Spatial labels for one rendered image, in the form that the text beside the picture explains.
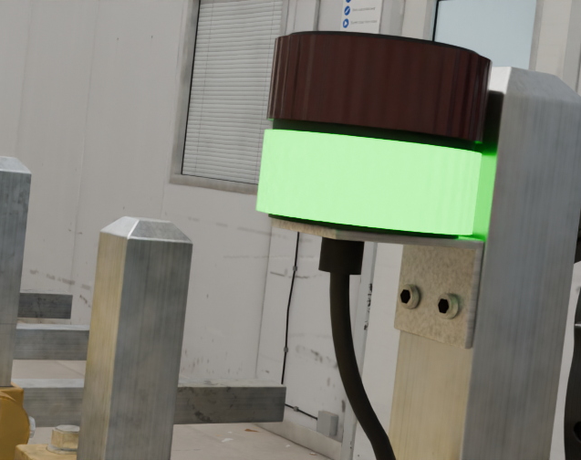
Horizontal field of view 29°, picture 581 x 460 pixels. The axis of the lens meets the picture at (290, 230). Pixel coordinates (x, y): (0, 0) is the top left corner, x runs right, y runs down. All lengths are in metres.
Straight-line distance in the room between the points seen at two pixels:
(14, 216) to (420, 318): 0.48
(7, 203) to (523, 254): 0.50
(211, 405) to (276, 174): 0.62
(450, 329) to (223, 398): 0.60
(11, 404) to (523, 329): 0.49
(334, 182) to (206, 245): 5.21
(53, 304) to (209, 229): 4.12
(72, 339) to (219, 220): 4.31
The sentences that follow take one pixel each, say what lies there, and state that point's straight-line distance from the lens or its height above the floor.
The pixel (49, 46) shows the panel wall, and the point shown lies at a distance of 7.38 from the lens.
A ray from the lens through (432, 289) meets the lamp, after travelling 0.34.
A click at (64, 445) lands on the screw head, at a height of 0.98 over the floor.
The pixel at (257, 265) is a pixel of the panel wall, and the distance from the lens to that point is 5.12.
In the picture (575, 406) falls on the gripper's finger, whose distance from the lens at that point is 0.41.
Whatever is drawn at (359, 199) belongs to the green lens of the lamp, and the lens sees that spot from 0.29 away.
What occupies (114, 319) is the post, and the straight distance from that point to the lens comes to 0.55.
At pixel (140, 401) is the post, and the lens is 0.56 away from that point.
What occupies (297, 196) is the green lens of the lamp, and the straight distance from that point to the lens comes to 0.29.
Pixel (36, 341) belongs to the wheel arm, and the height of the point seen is 0.95.
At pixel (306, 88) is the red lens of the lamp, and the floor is 1.16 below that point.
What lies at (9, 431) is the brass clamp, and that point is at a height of 0.95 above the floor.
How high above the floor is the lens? 1.14
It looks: 3 degrees down
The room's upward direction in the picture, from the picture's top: 6 degrees clockwise
